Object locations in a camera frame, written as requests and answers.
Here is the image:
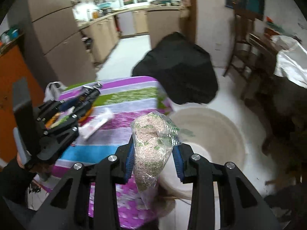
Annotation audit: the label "green toothpaste box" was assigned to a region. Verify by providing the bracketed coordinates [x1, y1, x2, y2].
[45, 113, 69, 129]

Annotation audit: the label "black battery blister pack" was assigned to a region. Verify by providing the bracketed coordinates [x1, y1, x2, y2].
[76, 82, 102, 107]

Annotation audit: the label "clear bag of grains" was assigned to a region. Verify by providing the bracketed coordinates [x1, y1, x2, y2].
[130, 111, 182, 192]

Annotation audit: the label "orange plastic wrapper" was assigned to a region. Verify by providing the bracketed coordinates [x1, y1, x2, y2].
[78, 107, 93, 124]

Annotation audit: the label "kitchen base cabinets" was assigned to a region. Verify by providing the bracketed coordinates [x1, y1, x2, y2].
[78, 5, 184, 63]

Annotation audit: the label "operator hand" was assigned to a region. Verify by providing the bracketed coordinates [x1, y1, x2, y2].
[16, 156, 24, 169]

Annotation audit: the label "white plastic bag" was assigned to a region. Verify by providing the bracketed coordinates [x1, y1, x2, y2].
[43, 81, 67, 102]

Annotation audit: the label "orange wooden cabinet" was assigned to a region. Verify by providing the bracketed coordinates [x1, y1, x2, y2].
[0, 45, 44, 162]

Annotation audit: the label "white plastic bucket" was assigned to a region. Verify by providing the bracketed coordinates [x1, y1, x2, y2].
[158, 107, 246, 200]

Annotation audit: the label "floral purple tablecloth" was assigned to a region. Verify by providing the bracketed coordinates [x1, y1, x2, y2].
[35, 76, 172, 229]

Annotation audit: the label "grey three-door refrigerator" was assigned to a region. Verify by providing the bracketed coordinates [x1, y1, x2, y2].
[7, 0, 96, 88]

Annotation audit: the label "dark wooden dining table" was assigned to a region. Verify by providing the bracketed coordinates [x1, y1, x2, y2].
[247, 32, 307, 154]

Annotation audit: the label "teal basin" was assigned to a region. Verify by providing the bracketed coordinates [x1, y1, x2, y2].
[97, 2, 111, 10]

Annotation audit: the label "black fabric covered object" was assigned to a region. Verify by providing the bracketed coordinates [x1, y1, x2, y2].
[132, 32, 219, 104]

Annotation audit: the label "white crumpled sheet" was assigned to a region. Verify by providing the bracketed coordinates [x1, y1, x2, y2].
[271, 35, 307, 88]

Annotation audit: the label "dark wooden chair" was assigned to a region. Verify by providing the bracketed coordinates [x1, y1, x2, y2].
[223, 4, 257, 80]

